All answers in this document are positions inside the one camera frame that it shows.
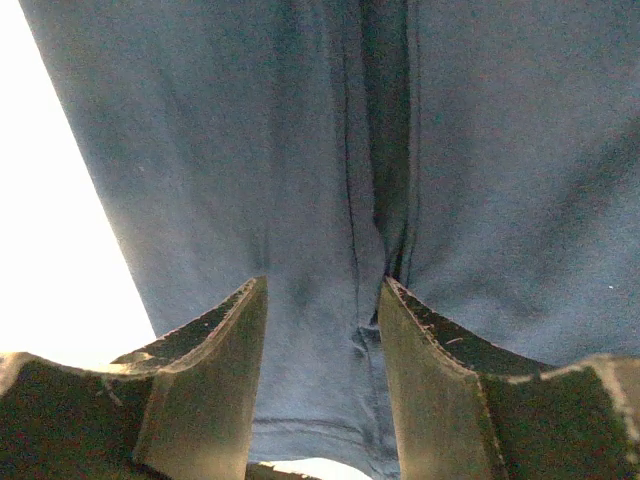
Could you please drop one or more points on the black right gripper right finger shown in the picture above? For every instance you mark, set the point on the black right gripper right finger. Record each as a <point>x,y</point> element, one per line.
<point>464,408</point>

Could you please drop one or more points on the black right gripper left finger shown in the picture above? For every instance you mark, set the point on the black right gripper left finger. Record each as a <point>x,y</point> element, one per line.
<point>180,407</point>

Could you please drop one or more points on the navy blue t shirt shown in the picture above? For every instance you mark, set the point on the navy blue t shirt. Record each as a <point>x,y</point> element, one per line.
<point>483,153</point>

